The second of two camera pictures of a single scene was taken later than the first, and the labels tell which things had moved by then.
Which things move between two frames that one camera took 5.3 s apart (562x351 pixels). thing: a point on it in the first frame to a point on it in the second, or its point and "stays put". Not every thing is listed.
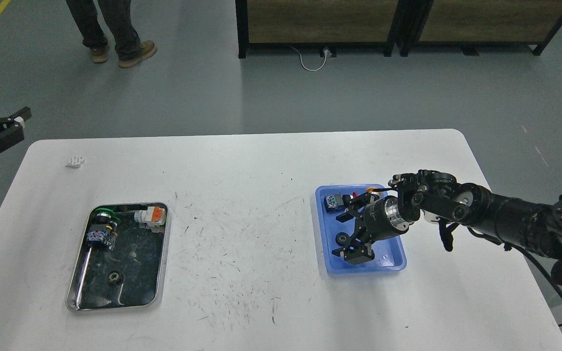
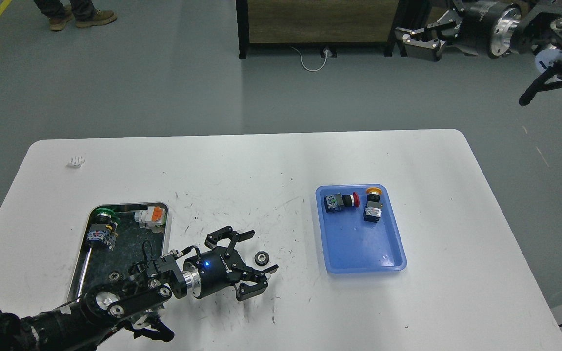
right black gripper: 382,219 to 487,29
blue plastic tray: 389,253 stays put
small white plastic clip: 76,162 stays put
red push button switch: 333,203 stays put
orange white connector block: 153,216 stays put
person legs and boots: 117,15 to 61,12
